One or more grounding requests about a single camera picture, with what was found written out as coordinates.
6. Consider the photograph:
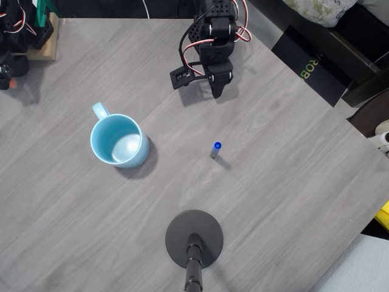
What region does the blue capped marker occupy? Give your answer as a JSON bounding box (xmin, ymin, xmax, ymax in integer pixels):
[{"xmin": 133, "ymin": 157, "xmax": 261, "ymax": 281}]
[{"xmin": 209, "ymin": 141, "xmax": 223, "ymax": 159}]

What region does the light blue mug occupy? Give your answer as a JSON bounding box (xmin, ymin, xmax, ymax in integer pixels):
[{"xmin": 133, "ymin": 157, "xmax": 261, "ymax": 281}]
[{"xmin": 89, "ymin": 102, "xmax": 151, "ymax": 170}]

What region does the black box with green letters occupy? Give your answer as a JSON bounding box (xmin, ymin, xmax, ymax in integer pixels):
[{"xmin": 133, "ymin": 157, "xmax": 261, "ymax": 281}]
[{"xmin": 270, "ymin": 24, "xmax": 353, "ymax": 108}]

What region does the camouflage pillow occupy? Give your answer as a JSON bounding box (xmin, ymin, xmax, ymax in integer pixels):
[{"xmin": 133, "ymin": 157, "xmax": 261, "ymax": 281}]
[{"xmin": 281, "ymin": 0, "xmax": 361, "ymax": 29}]

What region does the dark round chair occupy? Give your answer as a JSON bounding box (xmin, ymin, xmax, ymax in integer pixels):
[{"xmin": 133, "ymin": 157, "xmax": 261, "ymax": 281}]
[{"xmin": 346, "ymin": 88, "xmax": 389, "ymax": 139}]

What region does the wooden base board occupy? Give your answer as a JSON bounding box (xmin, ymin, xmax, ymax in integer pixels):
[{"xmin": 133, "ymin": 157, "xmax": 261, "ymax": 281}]
[{"xmin": 9, "ymin": 12, "xmax": 60, "ymax": 61}]

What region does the grey cushion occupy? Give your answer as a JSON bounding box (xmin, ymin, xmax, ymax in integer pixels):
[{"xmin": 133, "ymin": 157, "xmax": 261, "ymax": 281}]
[{"xmin": 357, "ymin": 0, "xmax": 389, "ymax": 19}]

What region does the white gadget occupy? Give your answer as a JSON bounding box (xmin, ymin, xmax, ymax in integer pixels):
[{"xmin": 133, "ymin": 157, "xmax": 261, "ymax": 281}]
[{"xmin": 368, "ymin": 120, "xmax": 389, "ymax": 158}]

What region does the green clamp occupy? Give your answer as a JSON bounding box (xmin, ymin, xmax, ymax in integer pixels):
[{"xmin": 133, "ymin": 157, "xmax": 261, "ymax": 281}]
[{"xmin": 32, "ymin": 0, "xmax": 60, "ymax": 30}]

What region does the yellow object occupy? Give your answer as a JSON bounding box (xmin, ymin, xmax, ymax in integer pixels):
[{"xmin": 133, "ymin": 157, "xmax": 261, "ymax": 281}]
[{"xmin": 374, "ymin": 200, "xmax": 389, "ymax": 231}]

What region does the light grey bedding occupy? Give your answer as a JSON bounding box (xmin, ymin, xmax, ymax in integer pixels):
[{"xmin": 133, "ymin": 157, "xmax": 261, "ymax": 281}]
[{"xmin": 309, "ymin": 233, "xmax": 389, "ymax": 292}]

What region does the red white servo cable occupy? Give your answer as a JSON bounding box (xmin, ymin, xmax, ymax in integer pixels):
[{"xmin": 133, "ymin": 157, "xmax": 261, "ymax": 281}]
[
  {"xmin": 233, "ymin": 0, "xmax": 253, "ymax": 43},
  {"xmin": 183, "ymin": 38, "xmax": 215, "ymax": 76}
]

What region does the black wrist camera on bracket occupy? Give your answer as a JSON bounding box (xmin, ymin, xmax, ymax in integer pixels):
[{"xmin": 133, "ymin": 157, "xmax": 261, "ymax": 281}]
[{"xmin": 169, "ymin": 61, "xmax": 209, "ymax": 89}]

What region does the dark furniture frame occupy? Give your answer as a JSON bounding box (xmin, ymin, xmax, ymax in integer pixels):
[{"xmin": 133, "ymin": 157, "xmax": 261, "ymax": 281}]
[{"xmin": 246, "ymin": 0, "xmax": 389, "ymax": 107}]

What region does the black round-base camera stand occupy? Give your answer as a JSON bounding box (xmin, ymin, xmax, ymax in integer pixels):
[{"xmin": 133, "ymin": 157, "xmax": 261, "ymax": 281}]
[{"xmin": 165, "ymin": 209, "xmax": 224, "ymax": 292}]

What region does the white thin cord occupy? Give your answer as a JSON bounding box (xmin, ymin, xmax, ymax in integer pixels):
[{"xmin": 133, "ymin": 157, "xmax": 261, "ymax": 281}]
[{"xmin": 372, "ymin": 51, "xmax": 389, "ymax": 66}]

